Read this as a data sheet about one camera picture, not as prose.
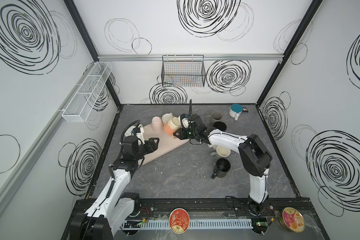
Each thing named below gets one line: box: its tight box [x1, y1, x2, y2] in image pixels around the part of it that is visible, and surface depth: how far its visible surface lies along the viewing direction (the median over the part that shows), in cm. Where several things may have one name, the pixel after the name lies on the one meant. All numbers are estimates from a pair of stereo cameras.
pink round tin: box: [278, 207, 306, 233], surface depth 69 cm
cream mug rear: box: [161, 112, 173, 127], surface depth 105 cm
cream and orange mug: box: [164, 117, 182, 136], surface depth 88 cm
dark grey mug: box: [205, 111, 223, 124], surface depth 101 cm
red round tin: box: [169, 207, 190, 234], surface depth 69 cm
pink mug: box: [151, 116, 164, 133], surface depth 101 cm
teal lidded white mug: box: [229, 103, 243, 121], surface depth 111 cm
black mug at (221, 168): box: [211, 158, 231, 180], surface depth 82 cm
